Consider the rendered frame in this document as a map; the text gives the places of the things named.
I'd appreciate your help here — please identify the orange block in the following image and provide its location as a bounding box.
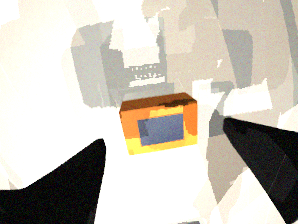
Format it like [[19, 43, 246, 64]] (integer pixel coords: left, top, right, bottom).
[[118, 92, 197, 156]]

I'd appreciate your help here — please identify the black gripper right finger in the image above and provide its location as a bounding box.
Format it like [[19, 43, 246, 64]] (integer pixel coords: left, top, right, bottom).
[[222, 117, 298, 224]]

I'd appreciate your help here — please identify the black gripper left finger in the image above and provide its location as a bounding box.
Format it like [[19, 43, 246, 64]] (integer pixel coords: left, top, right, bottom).
[[0, 137, 106, 224]]

